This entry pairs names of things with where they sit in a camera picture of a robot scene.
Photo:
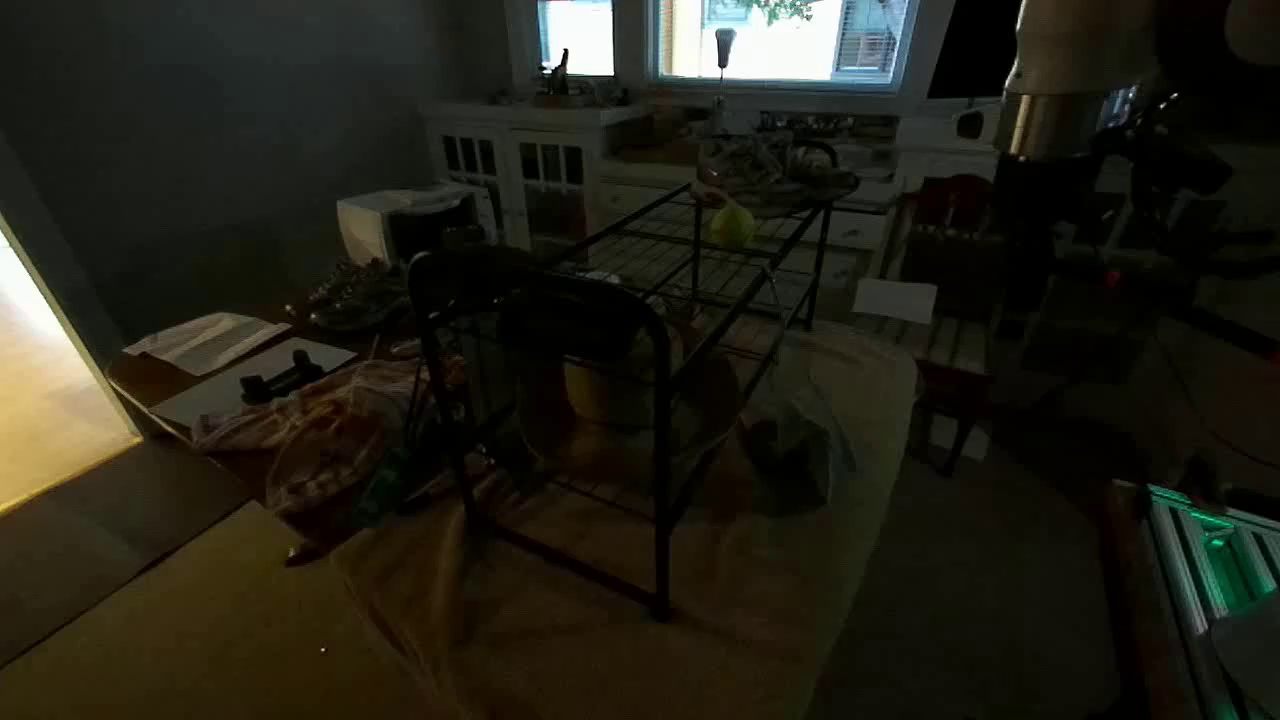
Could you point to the beige table cloth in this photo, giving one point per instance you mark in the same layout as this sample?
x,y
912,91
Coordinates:
x,y
744,584

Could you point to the dark wooden chair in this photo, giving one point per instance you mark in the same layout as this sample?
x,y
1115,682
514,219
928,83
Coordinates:
x,y
953,360

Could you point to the white low shelf unit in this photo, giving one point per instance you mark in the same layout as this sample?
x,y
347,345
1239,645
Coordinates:
x,y
942,142

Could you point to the white paper stack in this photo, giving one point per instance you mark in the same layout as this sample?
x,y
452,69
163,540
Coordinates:
x,y
206,340

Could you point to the dark flat screen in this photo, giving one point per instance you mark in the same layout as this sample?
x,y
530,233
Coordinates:
x,y
974,44

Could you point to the green-lit metal device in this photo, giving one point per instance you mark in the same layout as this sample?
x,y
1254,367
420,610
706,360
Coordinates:
x,y
1205,561

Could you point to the white glass-door cabinet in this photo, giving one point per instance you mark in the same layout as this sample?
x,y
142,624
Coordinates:
x,y
545,167

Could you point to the bright window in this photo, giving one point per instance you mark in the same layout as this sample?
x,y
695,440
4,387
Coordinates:
x,y
787,32

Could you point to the yellow bowl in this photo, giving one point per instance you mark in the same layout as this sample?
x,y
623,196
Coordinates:
x,y
602,402

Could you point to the white paper sheet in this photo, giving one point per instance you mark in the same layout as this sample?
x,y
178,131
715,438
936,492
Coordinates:
x,y
895,301

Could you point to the white box appliance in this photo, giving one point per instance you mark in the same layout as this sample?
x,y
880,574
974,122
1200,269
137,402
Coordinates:
x,y
372,221

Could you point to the small dark figurine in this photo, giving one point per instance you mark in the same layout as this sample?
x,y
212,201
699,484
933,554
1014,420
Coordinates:
x,y
557,74

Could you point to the dark green crumpled cloth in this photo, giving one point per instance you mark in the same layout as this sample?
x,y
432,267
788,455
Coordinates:
x,y
793,461

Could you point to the clear plastic bag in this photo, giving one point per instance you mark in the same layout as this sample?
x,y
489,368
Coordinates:
x,y
326,455

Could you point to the yellow-green ball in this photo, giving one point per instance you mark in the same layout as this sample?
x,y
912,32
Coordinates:
x,y
729,225

